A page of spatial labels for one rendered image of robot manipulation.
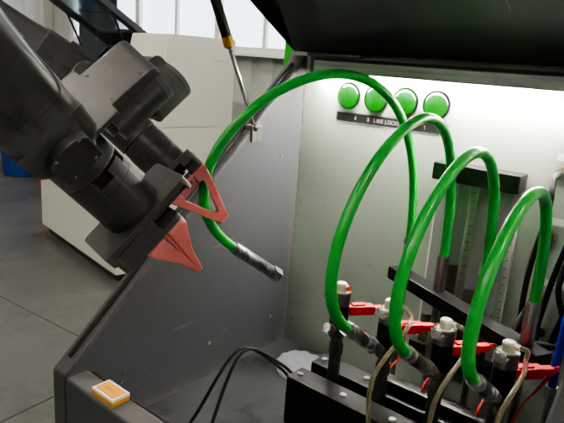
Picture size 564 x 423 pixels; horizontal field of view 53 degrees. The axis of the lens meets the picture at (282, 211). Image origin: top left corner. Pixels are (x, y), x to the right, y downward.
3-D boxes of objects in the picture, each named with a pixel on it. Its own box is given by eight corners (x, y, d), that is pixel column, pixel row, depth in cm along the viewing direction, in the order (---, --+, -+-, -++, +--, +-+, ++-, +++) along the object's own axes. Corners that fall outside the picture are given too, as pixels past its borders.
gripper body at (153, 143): (196, 162, 82) (158, 125, 81) (198, 158, 72) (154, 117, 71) (165, 195, 81) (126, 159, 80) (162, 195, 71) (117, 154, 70)
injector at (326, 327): (307, 422, 86) (319, 294, 81) (326, 409, 90) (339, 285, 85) (322, 430, 85) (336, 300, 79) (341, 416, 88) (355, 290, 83)
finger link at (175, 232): (229, 262, 57) (169, 202, 51) (181, 318, 55) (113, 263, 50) (198, 241, 62) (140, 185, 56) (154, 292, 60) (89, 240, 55)
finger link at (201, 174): (239, 200, 81) (190, 154, 80) (244, 201, 74) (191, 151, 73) (206, 235, 81) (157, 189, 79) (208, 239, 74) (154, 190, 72)
